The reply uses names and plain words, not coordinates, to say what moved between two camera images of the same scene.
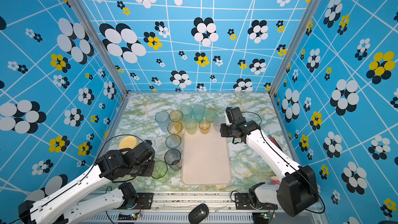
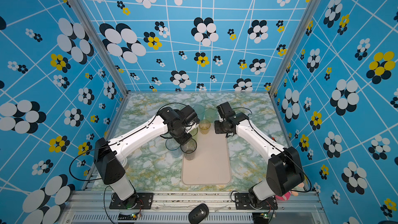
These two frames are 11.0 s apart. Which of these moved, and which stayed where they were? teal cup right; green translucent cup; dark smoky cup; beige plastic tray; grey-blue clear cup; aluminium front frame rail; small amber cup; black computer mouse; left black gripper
Moved: dark smoky cup; green translucent cup; left black gripper
Stayed: teal cup right; small amber cup; black computer mouse; beige plastic tray; aluminium front frame rail; grey-blue clear cup
